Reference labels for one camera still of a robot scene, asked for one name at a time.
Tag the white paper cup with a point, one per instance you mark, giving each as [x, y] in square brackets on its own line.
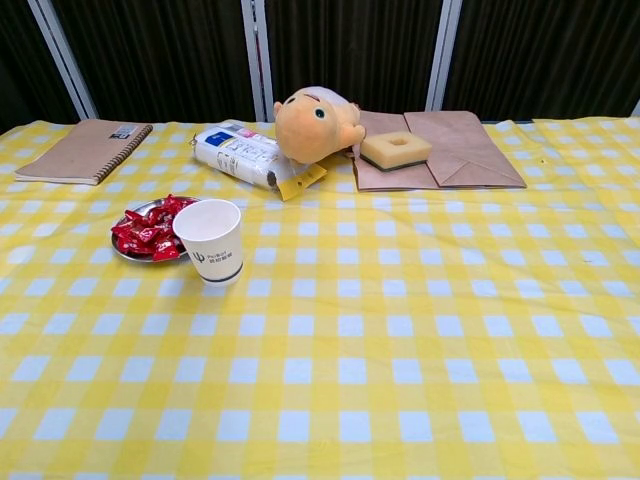
[215, 260]

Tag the red candy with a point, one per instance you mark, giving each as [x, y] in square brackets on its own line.
[172, 202]
[166, 250]
[132, 217]
[121, 233]
[161, 216]
[148, 234]
[190, 201]

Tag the kraft spiral notebook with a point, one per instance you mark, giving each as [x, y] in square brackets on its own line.
[75, 150]

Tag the yellow white checkered tablecloth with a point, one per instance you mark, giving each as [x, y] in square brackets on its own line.
[400, 350]

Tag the yellow sponge with hole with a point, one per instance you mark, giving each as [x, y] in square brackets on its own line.
[385, 152]

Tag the round steel plate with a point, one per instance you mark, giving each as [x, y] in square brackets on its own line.
[144, 206]

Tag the white plastic-wrapped package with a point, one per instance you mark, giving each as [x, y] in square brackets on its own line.
[235, 155]

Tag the brown paper bag triangular fold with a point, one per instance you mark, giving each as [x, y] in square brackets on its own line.
[465, 145]

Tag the white partition frame post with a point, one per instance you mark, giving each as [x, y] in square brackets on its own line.
[64, 60]
[444, 55]
[636, 110]
[252, 30]

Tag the orange plush doll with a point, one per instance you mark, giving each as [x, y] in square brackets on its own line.
[305, 130]

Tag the yellow hang tag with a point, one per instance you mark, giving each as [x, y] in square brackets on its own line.
[300, 182]

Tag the black pleated curtain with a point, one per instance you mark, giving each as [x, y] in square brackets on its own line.
[20, 60]
[350, 45]
[540, 55]
[160, 55]

